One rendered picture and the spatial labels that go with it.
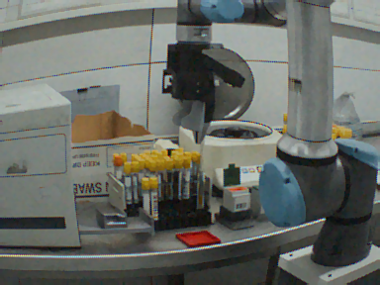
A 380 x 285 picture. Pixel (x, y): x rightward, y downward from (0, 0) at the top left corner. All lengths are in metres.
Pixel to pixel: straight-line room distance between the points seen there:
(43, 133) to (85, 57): 0.70
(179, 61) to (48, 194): 0.41
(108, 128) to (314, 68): 0.97
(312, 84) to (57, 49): 1.01
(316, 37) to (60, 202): 0.59
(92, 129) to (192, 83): 0.51
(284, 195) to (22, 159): 0.50
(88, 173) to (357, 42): 1.21
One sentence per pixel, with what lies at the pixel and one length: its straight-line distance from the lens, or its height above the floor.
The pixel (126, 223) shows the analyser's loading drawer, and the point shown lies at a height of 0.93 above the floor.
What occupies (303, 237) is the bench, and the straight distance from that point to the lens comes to 1.54.
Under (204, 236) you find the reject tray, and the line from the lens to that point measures 1.47.
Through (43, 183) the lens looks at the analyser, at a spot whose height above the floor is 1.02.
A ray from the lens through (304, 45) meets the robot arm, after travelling 1.04.
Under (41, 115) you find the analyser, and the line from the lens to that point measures 1.26.
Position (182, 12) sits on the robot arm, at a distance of 1.45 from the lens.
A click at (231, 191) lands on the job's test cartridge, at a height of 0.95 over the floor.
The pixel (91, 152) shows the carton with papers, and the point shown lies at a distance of 1.62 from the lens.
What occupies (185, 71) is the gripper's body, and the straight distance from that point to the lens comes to 1.46.
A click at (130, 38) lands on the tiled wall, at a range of 1.97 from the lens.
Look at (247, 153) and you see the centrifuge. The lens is 1.76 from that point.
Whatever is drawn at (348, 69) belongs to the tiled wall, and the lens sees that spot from 2.40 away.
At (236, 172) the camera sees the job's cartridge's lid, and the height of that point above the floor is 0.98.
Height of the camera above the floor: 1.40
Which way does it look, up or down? 14 degrees down
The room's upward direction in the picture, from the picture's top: 1 degrees clockwise
